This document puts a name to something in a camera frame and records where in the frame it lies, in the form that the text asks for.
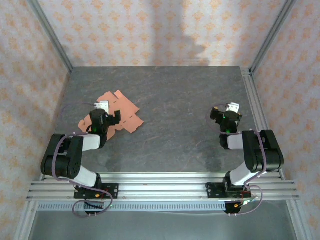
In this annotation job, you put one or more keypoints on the orange paper box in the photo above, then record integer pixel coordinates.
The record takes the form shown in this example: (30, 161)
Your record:
(130, 115)

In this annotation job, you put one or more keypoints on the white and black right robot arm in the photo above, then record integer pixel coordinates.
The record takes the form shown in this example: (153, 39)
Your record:
(236, 142)

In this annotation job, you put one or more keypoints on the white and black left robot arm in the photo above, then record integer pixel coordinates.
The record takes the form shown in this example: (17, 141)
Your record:
(88, 142)

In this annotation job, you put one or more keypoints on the small green circuit board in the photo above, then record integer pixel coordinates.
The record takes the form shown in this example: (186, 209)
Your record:
(247, 202)

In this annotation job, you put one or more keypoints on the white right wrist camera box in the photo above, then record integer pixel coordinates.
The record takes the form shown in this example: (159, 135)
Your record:
(234, 107)

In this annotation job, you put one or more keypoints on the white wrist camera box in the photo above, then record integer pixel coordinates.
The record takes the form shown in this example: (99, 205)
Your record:
(103, 104)
(234, 107)

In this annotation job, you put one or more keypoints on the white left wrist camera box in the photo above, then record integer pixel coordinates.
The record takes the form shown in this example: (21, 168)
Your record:
(103, 104)

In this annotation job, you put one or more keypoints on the aluminium side rail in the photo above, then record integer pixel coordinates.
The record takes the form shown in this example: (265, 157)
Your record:
(252, 95)

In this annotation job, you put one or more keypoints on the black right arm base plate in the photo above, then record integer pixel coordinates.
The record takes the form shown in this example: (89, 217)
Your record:
(211, 191)

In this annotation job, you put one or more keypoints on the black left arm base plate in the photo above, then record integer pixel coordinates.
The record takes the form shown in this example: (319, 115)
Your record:
(113, 191)

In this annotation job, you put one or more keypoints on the aluminium mounting rail frame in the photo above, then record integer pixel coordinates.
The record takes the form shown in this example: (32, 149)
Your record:
(162, 187)

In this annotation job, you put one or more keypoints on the aluminium frame post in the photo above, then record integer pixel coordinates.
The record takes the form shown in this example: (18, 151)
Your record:
(271, 35)
(50, 35)

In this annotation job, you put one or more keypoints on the aluminium frame leg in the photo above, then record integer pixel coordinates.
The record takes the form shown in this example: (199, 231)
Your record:
(297, 222)
(26, 222)

